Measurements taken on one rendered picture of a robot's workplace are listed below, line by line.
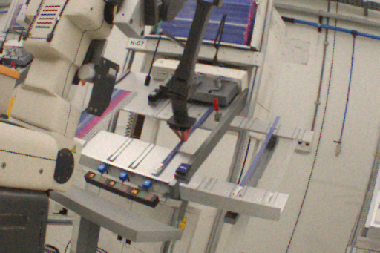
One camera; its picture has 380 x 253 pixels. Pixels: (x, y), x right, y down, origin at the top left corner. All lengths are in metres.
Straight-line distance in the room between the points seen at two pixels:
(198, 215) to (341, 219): 1.75
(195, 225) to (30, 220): 1.15
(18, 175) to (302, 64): 3.03
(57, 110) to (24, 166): 0.34
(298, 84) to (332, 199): 1.02
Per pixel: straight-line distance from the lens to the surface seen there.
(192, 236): 1.89
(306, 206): 3.40
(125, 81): 2.29
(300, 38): 3.64
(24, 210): 0.83
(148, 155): 1.74
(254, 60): 2.05
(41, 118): 1.13
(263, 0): 2.12
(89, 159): 1.79
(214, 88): 1.97
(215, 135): 1.79
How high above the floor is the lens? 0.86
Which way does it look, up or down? 5 degrees up
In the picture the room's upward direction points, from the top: 14 degrees clockwise
